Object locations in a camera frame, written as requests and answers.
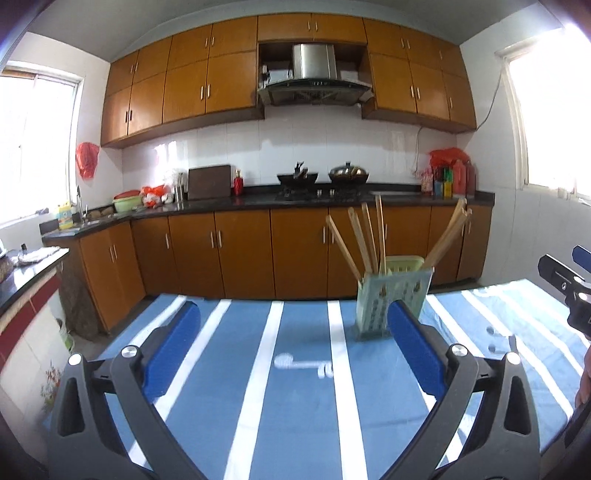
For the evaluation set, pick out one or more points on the red bottle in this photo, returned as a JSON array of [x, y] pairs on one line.
[[238, 184]]

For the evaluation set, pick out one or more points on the person's right hand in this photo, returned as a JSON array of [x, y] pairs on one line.
[[585, 374]]

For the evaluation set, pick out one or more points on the floral printed side cabinet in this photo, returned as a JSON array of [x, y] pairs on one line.
[[27, 332]]

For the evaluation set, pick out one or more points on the bunch of wooden chopsticks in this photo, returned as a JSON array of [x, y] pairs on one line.
[[345, 249]]

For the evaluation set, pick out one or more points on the steel range hood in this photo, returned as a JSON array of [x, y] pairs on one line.
[[314, 60]]

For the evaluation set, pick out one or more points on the sink faucet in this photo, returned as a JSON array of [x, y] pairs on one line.
[[79, 201]]

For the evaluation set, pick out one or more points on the gas stove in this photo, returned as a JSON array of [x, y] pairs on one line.
[[318, 194]]

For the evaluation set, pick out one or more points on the green basin with red lid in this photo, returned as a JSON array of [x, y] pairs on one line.
[[127, 202]]

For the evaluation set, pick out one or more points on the wooden lower kitchen cabinets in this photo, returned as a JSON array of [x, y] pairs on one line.
[[240, 254]]

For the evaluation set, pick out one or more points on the red and white plastic bags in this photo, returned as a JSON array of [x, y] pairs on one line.
[[153, 196]]

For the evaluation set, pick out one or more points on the red bag hanging on wall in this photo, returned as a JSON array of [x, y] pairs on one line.
[[87, 159]]

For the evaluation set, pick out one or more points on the yellow detergent bottle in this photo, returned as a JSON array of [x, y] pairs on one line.
[[65, 217]]

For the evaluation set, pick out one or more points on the large bright window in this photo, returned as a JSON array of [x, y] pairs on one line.
[[554, 115]]

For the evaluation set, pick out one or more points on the cluster of condiment bottles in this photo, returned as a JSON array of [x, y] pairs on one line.
[[457, 180]]

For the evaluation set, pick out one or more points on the black kitchen countertop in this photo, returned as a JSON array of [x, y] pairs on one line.
[[258, 201]]

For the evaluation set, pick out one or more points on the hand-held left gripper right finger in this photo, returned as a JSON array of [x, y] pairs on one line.
[[415, 346]]

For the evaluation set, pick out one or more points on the white cloth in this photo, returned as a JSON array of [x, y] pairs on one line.
[[34, 256]]

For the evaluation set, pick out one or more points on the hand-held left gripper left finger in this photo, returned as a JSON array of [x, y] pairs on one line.
[[173, 350]]

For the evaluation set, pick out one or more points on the wooden kitchen cabinets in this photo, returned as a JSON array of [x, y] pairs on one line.
[[240, 254], [184, 83]]

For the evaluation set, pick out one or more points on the white plastic bucket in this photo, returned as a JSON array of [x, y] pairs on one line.
[[67, 337]]

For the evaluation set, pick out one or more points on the green plastic utensil holder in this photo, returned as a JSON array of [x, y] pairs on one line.
[[371, 304]]

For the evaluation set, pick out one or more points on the metal rack with white bag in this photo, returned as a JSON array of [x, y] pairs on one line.
[[178, 187]]

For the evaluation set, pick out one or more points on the black frying pan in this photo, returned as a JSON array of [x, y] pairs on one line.
[[298, 177]]

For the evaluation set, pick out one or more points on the dark wooden cutting board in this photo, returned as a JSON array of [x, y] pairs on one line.
[[208, 182]]

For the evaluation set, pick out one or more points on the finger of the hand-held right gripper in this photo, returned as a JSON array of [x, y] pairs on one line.
[[582, 254], [556, 274]]

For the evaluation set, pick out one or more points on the red plastic bag behind bottles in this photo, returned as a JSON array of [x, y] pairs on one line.
[[448, 156]]

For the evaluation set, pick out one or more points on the window beside sink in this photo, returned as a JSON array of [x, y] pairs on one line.
[[37, 147]]

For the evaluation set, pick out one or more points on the dark wok with lid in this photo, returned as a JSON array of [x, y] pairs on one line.
[[348, 173]]

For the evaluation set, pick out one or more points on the wooden upper kitchen cabinets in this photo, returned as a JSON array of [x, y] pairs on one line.
[[184, 83]]

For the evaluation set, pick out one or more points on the blue white striped tablecloth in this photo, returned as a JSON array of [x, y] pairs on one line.
[[295, 332]]

